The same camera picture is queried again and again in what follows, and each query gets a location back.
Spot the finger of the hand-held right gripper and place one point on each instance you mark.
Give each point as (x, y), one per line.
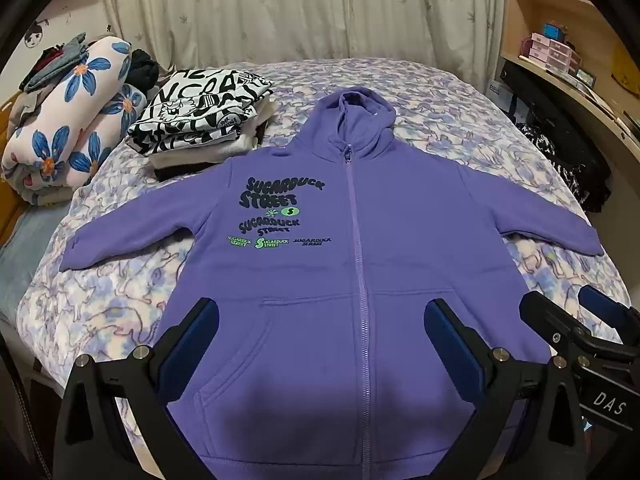
(607, 305)
(555, 320)

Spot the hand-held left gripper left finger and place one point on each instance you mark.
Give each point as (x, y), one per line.
(189, 340)

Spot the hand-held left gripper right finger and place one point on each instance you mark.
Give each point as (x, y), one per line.
(450, 341)

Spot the purple zip hoodie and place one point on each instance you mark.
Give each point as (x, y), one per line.
(310, 260)

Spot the stack of folded clothes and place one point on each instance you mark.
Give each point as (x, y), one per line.
(235, 145)

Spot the grey clothes pile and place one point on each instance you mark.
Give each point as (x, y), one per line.
(60, 60)

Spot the black patterned cloth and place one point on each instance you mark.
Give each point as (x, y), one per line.
(575, 170)

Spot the light blue bed sheet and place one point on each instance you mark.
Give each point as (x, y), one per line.
(25, 260)

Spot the wooden shelf unit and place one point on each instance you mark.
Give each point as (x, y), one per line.
(575, 95)

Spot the black and white printed garment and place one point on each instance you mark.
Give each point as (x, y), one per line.
(200, 110)

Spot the purple floral bed blanket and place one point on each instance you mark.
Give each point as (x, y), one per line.
(450, 110)

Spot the rolled blanket with blue flowers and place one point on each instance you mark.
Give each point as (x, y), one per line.
(75, 110)

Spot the stack of pink boxes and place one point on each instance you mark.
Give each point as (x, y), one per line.
(550, 52)

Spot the white patterned curtain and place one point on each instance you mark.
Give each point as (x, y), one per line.
(300, 10)

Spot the round face wall sticker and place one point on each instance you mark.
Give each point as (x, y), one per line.
(36, 35)

